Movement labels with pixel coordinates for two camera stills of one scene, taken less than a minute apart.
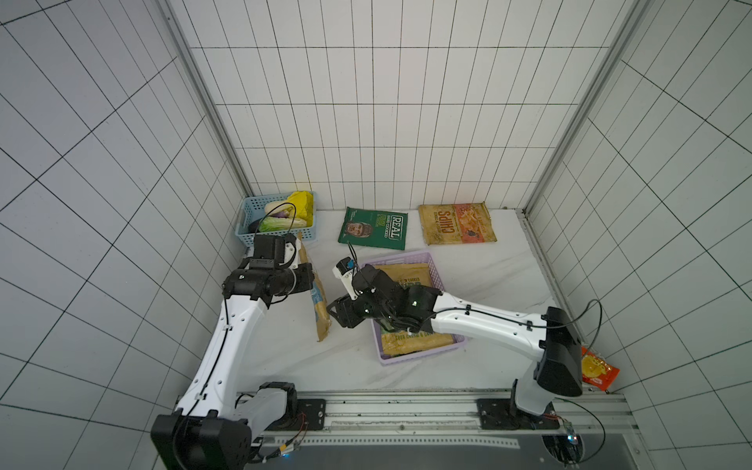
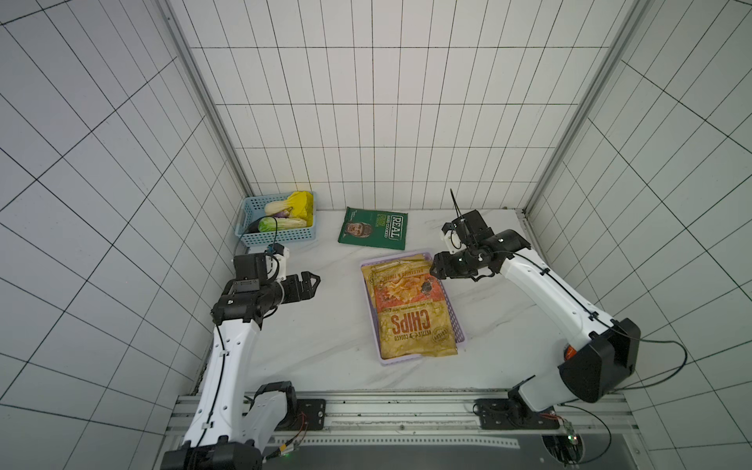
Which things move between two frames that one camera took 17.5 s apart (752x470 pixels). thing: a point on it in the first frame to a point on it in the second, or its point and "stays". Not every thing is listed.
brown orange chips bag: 456,223 to 410,307
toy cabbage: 272,223 stays
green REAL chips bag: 372,227 stays
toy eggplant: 254,227 stays
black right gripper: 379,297 to 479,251
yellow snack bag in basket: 304,202 stays
